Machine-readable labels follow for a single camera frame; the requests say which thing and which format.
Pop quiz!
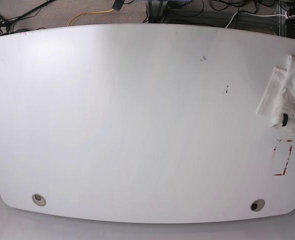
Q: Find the white printed T-shirt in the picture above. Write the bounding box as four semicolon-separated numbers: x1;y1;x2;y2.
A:
256;55;295;134

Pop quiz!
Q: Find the red tape rectangle marker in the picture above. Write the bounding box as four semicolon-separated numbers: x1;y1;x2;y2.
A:
271;139;294;177

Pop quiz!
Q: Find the yellow floor cable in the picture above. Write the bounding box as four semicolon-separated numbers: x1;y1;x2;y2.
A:
67;8;115;27

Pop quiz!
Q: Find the left table cable grommet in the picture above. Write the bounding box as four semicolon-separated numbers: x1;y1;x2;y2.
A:
32;194;47;207

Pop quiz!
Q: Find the table cable grommet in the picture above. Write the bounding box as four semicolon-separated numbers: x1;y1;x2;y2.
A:
32;194;47;207
250;199;265;212

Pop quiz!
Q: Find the right table cable grommet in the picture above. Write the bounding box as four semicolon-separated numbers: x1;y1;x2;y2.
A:
250;199;265;212

